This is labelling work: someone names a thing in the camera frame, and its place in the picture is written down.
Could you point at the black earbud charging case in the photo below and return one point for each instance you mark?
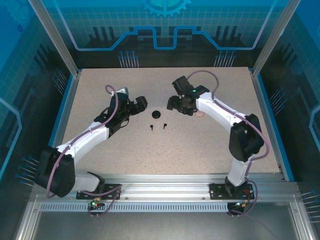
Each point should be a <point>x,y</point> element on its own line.
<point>156,114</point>

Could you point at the pink earbud charging case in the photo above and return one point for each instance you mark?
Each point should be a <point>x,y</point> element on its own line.
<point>200,114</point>

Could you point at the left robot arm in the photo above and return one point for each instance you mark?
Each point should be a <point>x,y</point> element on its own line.
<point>82,140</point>

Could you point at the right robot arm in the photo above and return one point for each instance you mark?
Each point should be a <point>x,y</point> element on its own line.
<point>220,110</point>

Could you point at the blue table edge strip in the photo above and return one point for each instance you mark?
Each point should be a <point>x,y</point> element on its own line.
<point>58,125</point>
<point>273,125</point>

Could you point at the metal base panel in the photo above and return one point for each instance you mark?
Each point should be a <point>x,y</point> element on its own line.
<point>162,226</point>

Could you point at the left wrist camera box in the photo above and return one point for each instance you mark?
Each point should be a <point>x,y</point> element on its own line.
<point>123,91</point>

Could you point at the aluminium mounting rail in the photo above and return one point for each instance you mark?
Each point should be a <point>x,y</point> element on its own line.
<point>162,185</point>

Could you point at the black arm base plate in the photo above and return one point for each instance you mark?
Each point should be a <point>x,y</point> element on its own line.
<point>217,191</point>
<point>85,193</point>

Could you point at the aluminium frame post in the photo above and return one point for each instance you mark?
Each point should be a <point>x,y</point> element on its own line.
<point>57,37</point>
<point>273,37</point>

